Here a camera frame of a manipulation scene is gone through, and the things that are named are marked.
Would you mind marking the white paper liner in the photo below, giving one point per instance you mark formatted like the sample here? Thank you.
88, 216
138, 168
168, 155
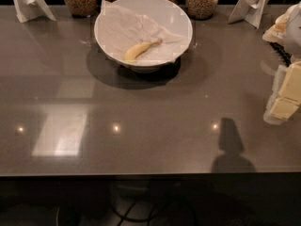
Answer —
125, 29

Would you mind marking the black rubber mat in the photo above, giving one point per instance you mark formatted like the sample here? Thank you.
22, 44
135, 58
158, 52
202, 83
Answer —
284, 56

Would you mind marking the white ceramic bowl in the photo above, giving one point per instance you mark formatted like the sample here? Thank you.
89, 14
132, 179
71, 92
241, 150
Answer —
175, 19

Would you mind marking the white folded paper stand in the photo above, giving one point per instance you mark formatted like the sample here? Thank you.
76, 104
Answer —
27, 10

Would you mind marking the white paper stand right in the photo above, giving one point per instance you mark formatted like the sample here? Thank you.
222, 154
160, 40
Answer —
250, 11

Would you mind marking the glass jar of chickpeas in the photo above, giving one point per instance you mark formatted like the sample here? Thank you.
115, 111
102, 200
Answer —
201, 9

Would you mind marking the yellow banana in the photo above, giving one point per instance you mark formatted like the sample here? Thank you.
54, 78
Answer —
135, 51

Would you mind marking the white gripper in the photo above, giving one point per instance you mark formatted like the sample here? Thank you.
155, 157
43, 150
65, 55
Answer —
294, 32

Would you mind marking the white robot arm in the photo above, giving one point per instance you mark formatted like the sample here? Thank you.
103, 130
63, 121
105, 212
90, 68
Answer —
287, 32

